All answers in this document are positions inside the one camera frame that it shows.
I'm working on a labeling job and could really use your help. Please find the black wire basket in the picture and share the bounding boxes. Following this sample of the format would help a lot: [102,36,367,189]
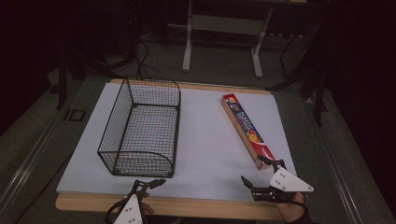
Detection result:
[96,76,182,179]

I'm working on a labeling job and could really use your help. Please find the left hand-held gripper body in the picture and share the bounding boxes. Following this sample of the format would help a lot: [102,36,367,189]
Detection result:
[106,186,148,224]

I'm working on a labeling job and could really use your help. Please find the white table mat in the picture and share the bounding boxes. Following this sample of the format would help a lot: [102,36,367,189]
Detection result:
[55,81,298,203]

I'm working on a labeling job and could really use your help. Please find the person's left hand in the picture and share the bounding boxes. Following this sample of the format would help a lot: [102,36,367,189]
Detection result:
[140,191,156,217]

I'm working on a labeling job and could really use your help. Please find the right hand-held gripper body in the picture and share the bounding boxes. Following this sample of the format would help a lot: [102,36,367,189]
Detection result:
[251,159,315,203]

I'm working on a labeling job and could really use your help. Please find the black cables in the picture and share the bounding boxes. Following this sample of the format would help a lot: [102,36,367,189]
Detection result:
[135,39,161,80]

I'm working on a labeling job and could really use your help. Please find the long plastic wrap box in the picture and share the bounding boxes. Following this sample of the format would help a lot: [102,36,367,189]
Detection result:
[220,93,277,172]

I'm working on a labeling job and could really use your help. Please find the person's right hand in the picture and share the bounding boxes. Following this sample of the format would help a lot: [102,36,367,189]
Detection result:
[275,191,308,224]

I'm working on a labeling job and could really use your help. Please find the black tripod stand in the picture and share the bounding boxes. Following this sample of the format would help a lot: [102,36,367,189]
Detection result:
[266,23,330,127]

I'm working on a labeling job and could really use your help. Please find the metal floor rail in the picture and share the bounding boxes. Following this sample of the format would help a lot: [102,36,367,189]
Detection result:
[304,96,366,224]
[0,104,70,216]

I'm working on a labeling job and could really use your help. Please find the black floor bracket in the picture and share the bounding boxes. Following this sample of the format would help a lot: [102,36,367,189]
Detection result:
[63,108,87,122]

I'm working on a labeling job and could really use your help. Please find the white metal table frame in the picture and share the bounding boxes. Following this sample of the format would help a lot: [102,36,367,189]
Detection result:
[181,0,276,79]

